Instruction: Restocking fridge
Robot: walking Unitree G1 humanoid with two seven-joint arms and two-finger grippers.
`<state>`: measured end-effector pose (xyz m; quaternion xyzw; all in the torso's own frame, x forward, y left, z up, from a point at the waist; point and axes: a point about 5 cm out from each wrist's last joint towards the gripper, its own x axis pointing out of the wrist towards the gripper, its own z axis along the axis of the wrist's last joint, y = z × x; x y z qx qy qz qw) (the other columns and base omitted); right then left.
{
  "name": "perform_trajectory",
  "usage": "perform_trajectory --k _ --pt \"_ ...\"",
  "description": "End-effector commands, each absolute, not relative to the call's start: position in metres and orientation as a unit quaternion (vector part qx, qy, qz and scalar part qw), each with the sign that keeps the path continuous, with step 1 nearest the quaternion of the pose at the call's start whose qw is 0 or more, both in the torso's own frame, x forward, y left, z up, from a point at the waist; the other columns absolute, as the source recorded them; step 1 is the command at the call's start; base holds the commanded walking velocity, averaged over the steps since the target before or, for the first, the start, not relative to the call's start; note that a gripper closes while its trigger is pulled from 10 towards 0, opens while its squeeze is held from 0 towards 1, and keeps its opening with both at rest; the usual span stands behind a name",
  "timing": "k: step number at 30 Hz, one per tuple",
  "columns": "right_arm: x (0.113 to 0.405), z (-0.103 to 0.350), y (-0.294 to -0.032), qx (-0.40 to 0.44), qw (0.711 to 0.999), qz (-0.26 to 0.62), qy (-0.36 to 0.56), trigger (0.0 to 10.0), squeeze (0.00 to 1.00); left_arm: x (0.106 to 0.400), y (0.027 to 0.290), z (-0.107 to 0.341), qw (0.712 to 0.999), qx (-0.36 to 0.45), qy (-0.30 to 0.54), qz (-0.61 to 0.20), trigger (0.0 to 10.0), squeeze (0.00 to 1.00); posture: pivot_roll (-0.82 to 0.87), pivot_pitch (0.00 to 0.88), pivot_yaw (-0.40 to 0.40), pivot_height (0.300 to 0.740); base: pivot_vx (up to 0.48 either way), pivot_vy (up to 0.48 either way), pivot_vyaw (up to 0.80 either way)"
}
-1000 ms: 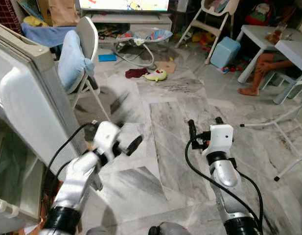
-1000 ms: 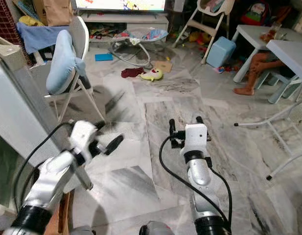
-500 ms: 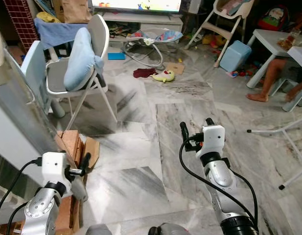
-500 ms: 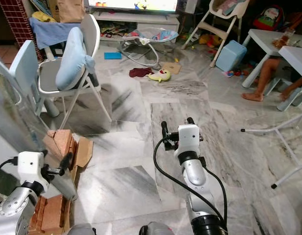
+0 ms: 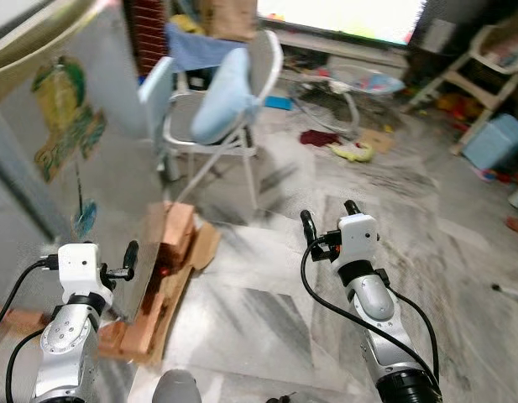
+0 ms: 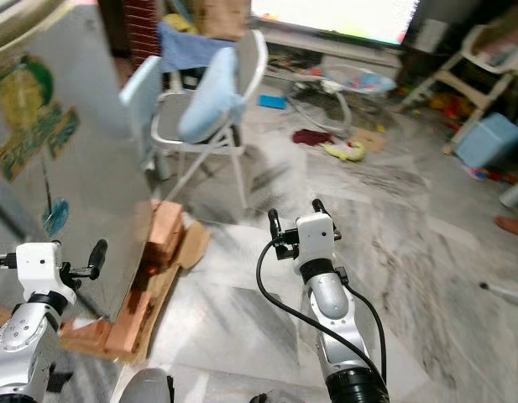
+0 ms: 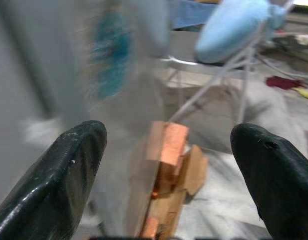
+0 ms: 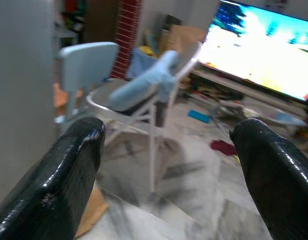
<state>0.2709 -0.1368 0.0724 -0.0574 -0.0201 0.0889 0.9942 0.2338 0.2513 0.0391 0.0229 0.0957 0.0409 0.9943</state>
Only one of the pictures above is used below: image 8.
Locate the white metal folding chair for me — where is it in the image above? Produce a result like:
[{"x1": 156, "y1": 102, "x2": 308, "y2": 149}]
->
[{"x1": 85, "y1": 41, "x2": 204, "y2": 193}]

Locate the blue fabric bag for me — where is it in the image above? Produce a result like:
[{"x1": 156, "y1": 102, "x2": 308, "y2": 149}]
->
[{"x1": 127, "y1": 47, "x2": 157, "y2": 81}]

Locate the brown cardboard sheet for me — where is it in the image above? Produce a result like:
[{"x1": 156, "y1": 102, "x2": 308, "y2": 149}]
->
[{"x1": 75, "y1": 184, "x2": 110, "y2": 239}]

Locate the light blue cloth bundle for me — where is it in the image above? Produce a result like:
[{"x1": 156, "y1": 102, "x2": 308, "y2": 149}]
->
[{"x1": 109, "y1": 49, "x2": 180, "y2": 112}]

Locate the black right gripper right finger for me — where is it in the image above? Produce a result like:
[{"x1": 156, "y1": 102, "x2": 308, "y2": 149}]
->
[{"x1": 229, "y1": 118, "x2": 308, "y2": 240}]

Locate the flat blue box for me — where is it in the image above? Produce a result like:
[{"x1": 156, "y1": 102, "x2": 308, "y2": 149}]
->
[{"x1": 187, "y1": 109, "x2": 211, "y2": 124}]

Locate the red brick pattern pillar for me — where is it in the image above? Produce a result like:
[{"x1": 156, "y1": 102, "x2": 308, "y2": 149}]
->
[{"x1": 111, "y1": 0, "x2": 143, "y2": 80}]

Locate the brown cardboard box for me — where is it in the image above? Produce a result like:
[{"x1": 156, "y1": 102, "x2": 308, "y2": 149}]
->
[{"x1": 160, "y1": 23, "x2": 207, "y2": 55}]

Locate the flat screen television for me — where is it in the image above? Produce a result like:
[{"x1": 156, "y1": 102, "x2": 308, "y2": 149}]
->
[{"x1": 197, "y1": 0, "x2": 308, "y2": 103}]

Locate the low white tv stand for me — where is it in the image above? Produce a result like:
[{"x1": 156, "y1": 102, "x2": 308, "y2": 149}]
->
[{"x1": 190, "y1": 68, "x2": 308, "y2": 113}]

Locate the light blue plastic chair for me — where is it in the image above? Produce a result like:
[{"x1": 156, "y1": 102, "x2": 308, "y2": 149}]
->
[{"x1": 54, "y1": 41, "x2": 120, "y2": 125}]

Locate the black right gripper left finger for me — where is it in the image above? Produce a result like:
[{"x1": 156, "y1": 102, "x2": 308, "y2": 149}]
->
[{"x1": 0, "y1": 117, "x2": 106, "y2": 240}]

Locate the dark red cloth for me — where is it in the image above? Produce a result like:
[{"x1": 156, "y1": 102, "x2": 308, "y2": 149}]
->
[{"x1": 210, "y1": 139, "x2": 237, "y2": 156}]

